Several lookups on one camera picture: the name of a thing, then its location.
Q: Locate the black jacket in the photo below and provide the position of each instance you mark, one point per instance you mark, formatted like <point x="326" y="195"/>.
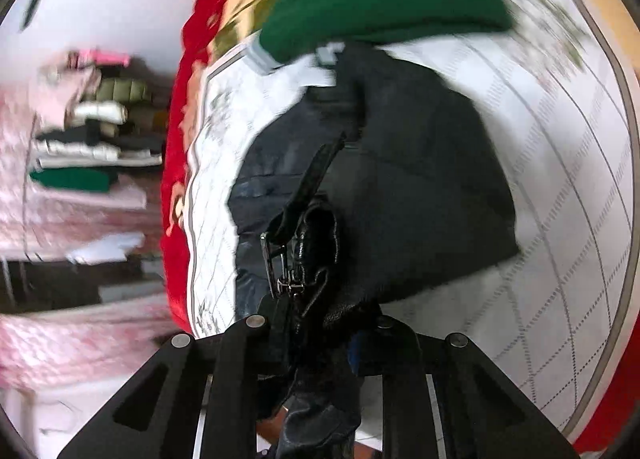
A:
<point x="400" y="179"/>

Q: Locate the white quilted bedsheet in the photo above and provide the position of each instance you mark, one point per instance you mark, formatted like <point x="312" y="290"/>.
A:
<point x="550" y="189"/>

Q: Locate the red floral blanket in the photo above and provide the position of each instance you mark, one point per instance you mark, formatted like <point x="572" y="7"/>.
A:
<point x="185" y="89"/>

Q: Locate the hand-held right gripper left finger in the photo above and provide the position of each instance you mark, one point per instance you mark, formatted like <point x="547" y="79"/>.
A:
<point x="250" y="364"/>

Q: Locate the pile of folded clothes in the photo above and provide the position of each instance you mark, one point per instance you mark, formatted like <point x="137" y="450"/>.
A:
<point x="95" y="134"/>

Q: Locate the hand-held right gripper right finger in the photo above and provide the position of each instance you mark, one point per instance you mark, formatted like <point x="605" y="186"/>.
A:
<point x="400" y="364"/>

